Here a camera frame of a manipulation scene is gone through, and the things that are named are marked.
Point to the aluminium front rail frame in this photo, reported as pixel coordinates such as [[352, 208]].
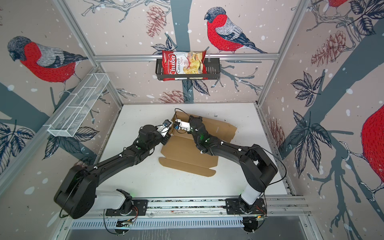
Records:
[[176, 213]]

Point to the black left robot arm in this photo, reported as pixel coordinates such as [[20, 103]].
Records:
[[78, 191]]

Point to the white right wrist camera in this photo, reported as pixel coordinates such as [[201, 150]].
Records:
[[181, 125]]

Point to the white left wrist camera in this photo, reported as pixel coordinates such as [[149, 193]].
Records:
[[165, 126]]

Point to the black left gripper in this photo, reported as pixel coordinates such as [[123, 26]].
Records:
[[166, 138]]

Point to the red cassava chips bag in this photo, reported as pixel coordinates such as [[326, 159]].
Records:
[[183, 63]]

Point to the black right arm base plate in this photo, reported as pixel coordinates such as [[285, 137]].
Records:
[[240, 207]]

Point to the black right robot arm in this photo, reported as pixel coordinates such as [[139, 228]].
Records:
[[259, 170]]

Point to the white mesh wall shelf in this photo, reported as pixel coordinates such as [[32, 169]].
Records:
[[81, 101]]

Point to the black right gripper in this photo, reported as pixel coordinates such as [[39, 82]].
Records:
[[192, 120]]

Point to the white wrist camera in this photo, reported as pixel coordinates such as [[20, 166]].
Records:
[[165, 126], [181, 125]]

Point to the black wire wall basket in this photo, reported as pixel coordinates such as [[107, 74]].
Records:
[[213, 71]]

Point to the brown cardboard paper box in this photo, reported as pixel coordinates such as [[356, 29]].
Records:
[[181, 153]]

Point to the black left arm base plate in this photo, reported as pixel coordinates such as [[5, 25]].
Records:
[[132, 209]]

